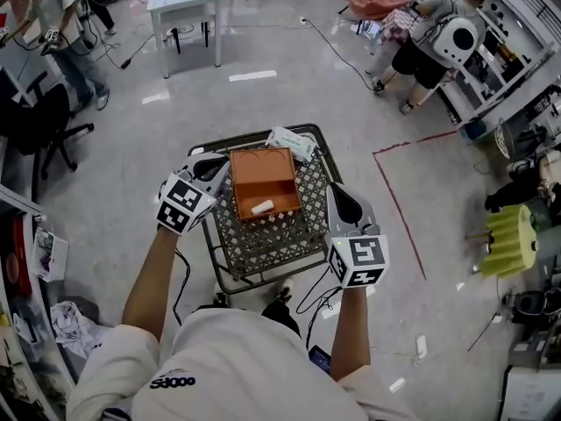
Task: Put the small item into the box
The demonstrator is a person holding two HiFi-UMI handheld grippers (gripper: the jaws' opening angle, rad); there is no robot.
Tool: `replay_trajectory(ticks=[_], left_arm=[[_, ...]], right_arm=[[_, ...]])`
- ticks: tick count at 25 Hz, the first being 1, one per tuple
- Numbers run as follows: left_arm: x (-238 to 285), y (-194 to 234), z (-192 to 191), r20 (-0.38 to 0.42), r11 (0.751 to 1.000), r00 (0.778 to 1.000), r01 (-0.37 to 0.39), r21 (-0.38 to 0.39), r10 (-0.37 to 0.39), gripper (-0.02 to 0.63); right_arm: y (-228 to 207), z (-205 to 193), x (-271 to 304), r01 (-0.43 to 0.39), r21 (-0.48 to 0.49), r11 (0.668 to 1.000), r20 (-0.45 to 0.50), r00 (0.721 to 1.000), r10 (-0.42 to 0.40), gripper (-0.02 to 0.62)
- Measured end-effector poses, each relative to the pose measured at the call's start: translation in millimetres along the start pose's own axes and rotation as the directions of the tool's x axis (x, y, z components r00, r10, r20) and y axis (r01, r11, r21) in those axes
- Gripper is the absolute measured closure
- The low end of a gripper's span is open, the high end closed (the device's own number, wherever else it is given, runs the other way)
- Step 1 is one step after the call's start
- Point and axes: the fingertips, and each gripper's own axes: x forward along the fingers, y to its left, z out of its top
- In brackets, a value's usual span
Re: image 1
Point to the orange box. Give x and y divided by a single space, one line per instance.
263 171

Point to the person's shoes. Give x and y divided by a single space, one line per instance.
285 290

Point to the blue pocket device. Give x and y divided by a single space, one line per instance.
320 358

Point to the crumpled printed cloth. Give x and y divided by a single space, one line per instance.
76 327

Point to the red floor tape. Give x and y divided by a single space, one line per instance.
401 217

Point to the yellow-green ribbed lamp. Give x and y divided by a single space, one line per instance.
510 244

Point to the person's right forearm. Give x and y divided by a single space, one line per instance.
350 331

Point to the checkered cloth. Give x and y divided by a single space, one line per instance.
396 26

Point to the small white item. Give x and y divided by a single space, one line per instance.
262 207

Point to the white power strip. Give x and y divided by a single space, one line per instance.
421 346

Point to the black lattice table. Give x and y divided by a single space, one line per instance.
271 239

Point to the person's left forearm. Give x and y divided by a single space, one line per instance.
149 279

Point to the white tissue packet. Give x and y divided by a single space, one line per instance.
291 140

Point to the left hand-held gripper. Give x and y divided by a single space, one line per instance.
184 200

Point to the white side shelf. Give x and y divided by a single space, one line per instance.
22 305

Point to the black office chair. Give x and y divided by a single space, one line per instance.
39 121

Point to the person's white shirt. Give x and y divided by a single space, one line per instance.
228 366

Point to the white round backpack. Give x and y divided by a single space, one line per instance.
458 42

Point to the white shelving unit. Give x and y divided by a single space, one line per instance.
504 46

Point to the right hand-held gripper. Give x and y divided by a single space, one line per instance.
361 257

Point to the orange-pink cloth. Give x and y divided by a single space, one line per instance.
379 0

